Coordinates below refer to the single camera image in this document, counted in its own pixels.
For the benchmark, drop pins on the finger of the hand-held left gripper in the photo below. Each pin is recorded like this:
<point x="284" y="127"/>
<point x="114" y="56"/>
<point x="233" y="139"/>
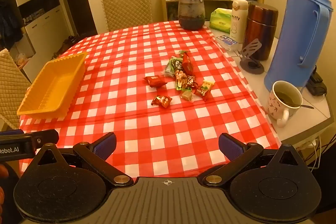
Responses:
<point x="10" y="132"/>
<point x="47" y="137"/>

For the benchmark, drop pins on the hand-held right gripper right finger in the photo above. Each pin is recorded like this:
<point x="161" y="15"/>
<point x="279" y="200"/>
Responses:
<point x="231" y="146"/>

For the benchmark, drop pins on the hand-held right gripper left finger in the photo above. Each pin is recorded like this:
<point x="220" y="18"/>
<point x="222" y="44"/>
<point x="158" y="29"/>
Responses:
<point x="106" y="146"/>

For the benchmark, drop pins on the yellow plastic tray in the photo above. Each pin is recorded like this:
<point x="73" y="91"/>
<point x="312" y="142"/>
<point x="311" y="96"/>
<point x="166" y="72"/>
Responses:
<point x="52" y="87"/>

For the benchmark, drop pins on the red yellow snack packet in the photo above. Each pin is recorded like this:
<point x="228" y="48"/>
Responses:
<point x="204" y="88"/>

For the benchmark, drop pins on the beige candy clear wrapper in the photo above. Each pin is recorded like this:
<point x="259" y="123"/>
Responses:
<point x="187" y="95"/>

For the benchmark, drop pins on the small red brown candy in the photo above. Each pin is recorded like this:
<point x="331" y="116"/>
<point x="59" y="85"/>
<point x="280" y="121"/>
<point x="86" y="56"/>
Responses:
<point x="193" y="82"/>

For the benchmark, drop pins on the large red snack packet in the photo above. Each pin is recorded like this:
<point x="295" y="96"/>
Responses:
<point x="187" y="64"/>

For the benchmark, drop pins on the green red candy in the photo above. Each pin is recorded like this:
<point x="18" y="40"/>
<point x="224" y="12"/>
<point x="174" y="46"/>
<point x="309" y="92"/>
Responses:
<point x="182" y="52"/>

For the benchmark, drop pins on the person's left hand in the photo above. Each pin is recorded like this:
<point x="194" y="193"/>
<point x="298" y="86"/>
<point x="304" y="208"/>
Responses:
<point x="3" y="171"/>

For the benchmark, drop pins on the red checkered tablecloth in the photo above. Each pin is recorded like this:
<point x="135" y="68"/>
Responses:
<point x="147" y="129"/>

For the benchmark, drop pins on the quilted beige chair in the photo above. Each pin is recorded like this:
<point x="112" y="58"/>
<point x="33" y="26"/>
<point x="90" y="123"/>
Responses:
<point x="126" y="8"/>
<point x="10" y="82"/>

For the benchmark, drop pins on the white patterned mug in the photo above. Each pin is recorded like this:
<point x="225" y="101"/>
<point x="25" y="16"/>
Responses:
<point x="275" y="106"/>

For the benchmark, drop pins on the grey phone stand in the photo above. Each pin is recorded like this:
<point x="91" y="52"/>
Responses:
<point x="252" y="66"/>

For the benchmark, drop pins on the metal spoon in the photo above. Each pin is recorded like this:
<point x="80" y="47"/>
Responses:
<point x="305" y="106"/>

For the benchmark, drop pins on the row of shoes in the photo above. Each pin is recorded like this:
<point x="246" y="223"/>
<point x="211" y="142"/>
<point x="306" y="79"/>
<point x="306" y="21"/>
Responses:
<point x="68" y="41"/>

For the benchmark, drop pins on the blue white box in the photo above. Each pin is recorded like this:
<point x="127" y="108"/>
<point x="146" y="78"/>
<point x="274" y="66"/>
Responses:
<point x="227" y="41"/>

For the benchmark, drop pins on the black power adapter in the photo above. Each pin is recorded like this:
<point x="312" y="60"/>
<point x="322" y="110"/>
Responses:
<point x="317" y="83"/>

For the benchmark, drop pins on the dark hanging coat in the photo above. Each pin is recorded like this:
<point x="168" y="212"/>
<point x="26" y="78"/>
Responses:
<point x="8" y="22"/>

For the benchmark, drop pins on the blue thermos flask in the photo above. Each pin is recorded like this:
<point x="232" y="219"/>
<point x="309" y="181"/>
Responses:
<point x="294" y="43"/>

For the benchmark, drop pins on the brown metal thermos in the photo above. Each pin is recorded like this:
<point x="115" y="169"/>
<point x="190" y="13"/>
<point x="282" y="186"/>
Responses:
<point x="260" y="27"/>

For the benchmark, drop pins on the white insulated bottle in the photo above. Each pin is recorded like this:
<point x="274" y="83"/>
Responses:
<point x="238" y="22"/>

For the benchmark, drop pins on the green tissue pack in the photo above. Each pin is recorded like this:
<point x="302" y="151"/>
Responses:
<point x="220" y="18"/>

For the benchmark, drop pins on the glass jar dark liquid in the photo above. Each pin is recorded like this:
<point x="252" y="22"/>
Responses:
<point x="191" y="11"/>

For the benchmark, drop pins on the wooden shelf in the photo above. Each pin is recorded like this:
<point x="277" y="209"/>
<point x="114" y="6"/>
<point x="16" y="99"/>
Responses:
<point x="162" y="3"/>

